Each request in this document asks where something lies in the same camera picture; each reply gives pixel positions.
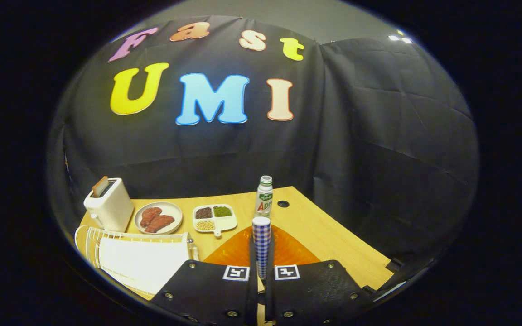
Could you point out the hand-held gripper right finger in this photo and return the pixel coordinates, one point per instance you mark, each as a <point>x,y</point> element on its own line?
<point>315,290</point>

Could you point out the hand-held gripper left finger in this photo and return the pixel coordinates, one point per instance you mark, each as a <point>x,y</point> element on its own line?
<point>206,290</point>

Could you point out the white divided bean dish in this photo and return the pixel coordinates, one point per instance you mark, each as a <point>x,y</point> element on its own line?
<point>227,222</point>

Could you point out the beige round meat dish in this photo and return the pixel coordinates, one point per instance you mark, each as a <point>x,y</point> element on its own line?
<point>175,210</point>

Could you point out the red meat piece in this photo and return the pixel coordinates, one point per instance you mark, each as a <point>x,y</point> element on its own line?
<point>161,222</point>
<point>150,215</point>

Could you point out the white drink bottle green cap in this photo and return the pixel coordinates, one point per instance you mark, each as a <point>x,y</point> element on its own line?
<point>264,199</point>

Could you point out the white toaster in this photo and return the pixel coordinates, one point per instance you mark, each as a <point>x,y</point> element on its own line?
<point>111,208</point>

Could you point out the toast slice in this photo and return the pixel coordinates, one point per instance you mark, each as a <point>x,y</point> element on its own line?
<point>99,185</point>

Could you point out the black backdrop cloth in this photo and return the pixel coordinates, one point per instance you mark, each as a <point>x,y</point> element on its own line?
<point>379,136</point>

